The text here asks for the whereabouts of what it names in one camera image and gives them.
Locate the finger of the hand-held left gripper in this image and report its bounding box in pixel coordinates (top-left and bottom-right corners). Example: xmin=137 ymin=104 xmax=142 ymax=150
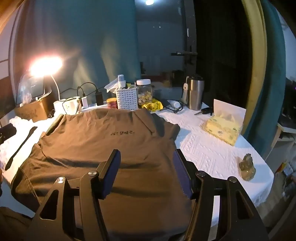
xmin=0 ymin=123 xmax=17 ymax=145

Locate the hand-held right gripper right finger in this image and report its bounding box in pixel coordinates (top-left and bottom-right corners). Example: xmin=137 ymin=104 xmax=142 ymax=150
xmin=173 ymin=148 xmax=270 ymax=241

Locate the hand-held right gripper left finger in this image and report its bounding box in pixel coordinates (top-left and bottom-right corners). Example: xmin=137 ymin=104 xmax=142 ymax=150
xmin=24 ymin=149 xmax=122 ymax=241

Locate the brown t-shirt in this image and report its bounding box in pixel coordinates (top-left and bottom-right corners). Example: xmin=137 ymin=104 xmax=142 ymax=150
xmin=10 ymin=108 xmax=197 ymax=234

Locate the brown cardboard box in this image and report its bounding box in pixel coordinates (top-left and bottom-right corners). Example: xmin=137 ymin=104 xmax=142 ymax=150
xmin=15 ymin=94 xmax=55 ymax=122

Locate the white textured tablecloth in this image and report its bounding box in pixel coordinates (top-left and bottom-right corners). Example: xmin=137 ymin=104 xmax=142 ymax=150
xmin=0 ymin=105 xmax=274 ymax=232

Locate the clear plastic bag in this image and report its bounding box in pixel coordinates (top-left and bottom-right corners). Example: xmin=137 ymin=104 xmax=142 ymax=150
xmin=18 ymin=74 xmax=33 ymax=104

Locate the yellow tissue box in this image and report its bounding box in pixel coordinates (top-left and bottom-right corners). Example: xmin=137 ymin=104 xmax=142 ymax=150
xmin=205 ymin=99 xmax=247 ymax=146

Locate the black car key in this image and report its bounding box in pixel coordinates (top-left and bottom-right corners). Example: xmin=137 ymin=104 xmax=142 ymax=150
xmin=194 ymin=108 xmax=213 ymax=116

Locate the yellow plastic bag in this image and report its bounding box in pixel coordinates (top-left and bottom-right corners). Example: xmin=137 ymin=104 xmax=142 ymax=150
xmin=142 ymin=98 xmax=164 ymax=112

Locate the white desk lamp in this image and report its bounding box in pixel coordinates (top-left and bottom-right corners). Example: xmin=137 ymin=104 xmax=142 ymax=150
xmin=28 ymin=56 xmax=70 ymax=115

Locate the white plastic basket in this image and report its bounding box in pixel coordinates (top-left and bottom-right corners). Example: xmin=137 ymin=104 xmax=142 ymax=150
xmin=116 ymin=88 xmax=139 ymax=110

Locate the stainless steel tumbler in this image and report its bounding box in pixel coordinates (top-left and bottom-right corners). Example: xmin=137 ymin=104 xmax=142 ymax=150
xmin=186 ymin=75 xmax=205 ymax=111

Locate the glass jar with white lid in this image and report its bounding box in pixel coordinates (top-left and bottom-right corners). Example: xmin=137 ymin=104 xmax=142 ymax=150
xmin=136 ymin=79 xmax=154 ymax=106

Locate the crumpled white tissue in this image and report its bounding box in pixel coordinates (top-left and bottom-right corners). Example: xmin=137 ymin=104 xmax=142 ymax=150
xmin=104 ymin=79 xmax=120 ymax=93

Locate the wooden shelf unit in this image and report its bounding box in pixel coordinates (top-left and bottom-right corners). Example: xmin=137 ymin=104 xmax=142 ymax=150
xmin=273 ymin=122 xmax=296 ymax=150

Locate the teal curtain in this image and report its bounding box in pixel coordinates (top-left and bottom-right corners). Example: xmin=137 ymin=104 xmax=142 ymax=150
xmin=243 ymin=0 xmax=286 ymax=154

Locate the yellow curtain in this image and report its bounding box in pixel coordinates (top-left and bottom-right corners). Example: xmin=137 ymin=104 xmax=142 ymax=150
xmin=240 ymin=0 xmax=264 ymax=136

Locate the black strap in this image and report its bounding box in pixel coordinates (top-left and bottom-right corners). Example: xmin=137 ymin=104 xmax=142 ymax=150
xmin=5 ymin=126 xmax=38 ymax=170

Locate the white tumbler strap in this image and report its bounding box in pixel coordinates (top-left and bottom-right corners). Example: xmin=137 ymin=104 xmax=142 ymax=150
xmin=181 ymin=83 xmax=190 ymax=104

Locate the black charger cable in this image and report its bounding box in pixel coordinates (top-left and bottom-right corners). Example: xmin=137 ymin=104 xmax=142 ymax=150
xmin=77 ymin=82 xmax=98 ymax=98

